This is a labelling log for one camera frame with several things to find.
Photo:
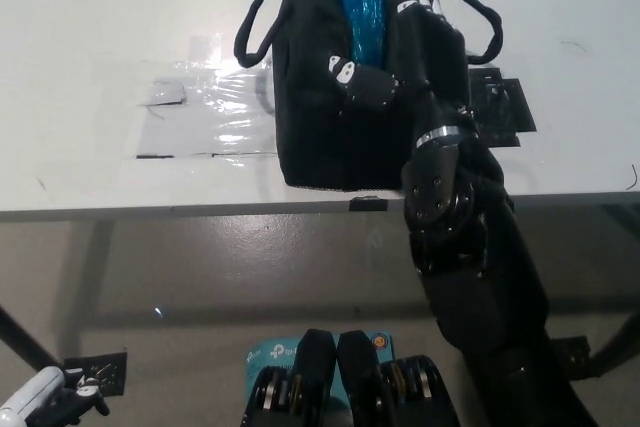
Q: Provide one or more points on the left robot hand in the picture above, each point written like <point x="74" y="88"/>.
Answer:
<point x="82" y="392"/>

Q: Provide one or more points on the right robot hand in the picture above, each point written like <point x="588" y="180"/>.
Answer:
<point x="440" y="77"/>

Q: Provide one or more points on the blue plastic-wrapped plate stack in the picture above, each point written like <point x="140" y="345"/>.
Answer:
<point x="362" y="12"/>

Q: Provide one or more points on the black floor tape marker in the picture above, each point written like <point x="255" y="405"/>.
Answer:
<point x="575" y="357"/>
<point x="107" y="364"/>

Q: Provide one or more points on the large black tape patch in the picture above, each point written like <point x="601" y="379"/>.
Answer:
<point x="510" y="107"/>

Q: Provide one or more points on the black table leg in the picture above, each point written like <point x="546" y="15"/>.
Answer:
<point x="615" y="352"/>
<point x="25" y="337"/>

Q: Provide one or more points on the black fabric handbag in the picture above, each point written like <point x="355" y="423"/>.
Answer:
<point x="310" y="122"/>

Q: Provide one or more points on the small black tape strip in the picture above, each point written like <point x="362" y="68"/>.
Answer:
<point x="369" y="203"/>

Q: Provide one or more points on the teal tp-link box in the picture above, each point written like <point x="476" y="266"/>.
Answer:
<point x="272" y="352"/>

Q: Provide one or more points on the clear plastic sheet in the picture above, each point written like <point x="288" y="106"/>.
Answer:
<point x="235" y="112"/>

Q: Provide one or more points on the grey paper piece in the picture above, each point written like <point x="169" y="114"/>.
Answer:
<point x="167" y="93"/>

